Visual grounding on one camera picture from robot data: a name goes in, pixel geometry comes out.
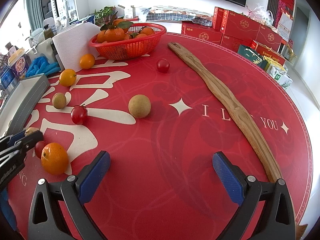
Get large brown longan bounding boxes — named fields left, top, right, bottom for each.
left=128, top=94, right=151, bottom=118

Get white paper towel roll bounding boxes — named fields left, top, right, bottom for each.
left=53, top=22, right=100, bottom=72

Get green gift bag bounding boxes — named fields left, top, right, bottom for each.
left=238, top=44, right=267, bottom=68

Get grey white tray box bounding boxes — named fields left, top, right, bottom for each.
left=1, top=74, right=50, bottom=136

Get potted green plant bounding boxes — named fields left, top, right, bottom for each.
left=94, top=6, right=116, bottom=26

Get yellow orange fruit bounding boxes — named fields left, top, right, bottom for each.
left=59, top=69, right=76, bottom=87

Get orange mandarin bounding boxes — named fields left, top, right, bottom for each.
left=41, top=142, right=69, bottom=176

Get blue rubber gloves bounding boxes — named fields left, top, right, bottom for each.
left=25, top=56, right=61, bottom=77

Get red gift box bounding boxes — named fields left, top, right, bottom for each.
left=181, top=22, right=222, bottom=45

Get red plastic fruit basket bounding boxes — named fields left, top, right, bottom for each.
left=88, top=23, right=167, bottom=60

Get long wooden stick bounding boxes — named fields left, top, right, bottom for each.
left=168, top=42, right=283, bottom=183

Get walnut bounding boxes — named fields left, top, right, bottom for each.
left=24, top=127, right=39, bottom=136

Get purple milk tea cup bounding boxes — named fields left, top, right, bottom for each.
left=9, top=48, right=29, bottom=80

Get small orange near roll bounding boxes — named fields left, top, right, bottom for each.
left=79, top=54, right=95, bottom=69

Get small red cherry tomato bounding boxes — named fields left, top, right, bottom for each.
left=34, top=140, right=46, bottom=159

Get red round table mat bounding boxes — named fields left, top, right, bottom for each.
left=6, top=31, right=314, bottom=240

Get small brown longan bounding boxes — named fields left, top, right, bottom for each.
left=52, top=93, right=67, bottom=109

